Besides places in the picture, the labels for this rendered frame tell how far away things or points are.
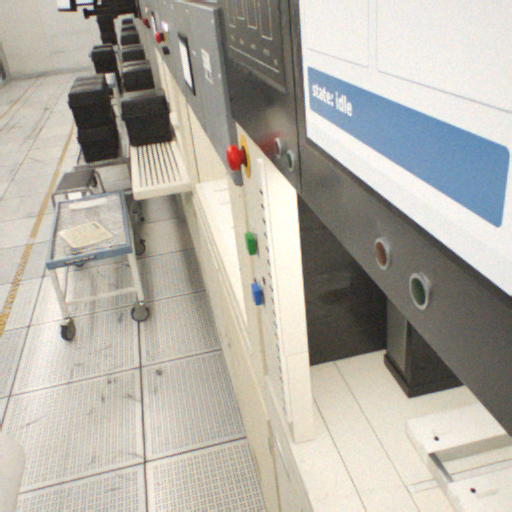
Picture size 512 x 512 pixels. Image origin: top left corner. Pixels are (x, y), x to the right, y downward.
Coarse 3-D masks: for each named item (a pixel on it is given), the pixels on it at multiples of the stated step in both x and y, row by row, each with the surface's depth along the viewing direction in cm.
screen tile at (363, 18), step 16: (304, 0) 41; (320, 0) 37; (336, 0) 35; (352, 0) 32; (368, 0) 30; (304, 16) 41; (320, 16) 38; (336, 16) 35; (352, 16) 33; (368, 16) 30; (320, 32) 39; (336, 32) 36; (352, 32) 33; (368, 32) 31; (320, 48) 39; (336, 48) 36; (352, 48) 33; (368, 48) 31; (368, 64) 32
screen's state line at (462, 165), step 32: (320, 96) 41; (352, 96) 35; (352, 128) 36; (384, 128) 31; (416, 128) 27; (448, 128) 25; (416, 160) 28; (448, 160) 25; (480, 160) 23; (448, 192) 26; (480, 192) 23
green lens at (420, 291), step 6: (414, 276) 31; (420, 276) 30; (414, 282) 31; (420, 282) 30; (414, 288) 31; (420, 288) 30; (426, 288) 30; (414, 294) 31; (420, 294) 30; (426, 294) 30; (414, 300) 31; (420, 300) 30; (426, 300) 30; (420, 306) 31; (426, 306) 30
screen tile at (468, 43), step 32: (384, 0) 28; (416, 0) 25; (448, 0) 23; (480, 0) 21; (384, 32) 29; (416, 32) 26; (448, 32) 23; (480, 32) 21; (384, 64) 30; (416, 64) 26; (448, 64) 24; (480, 64) 21; (480, 96) 22
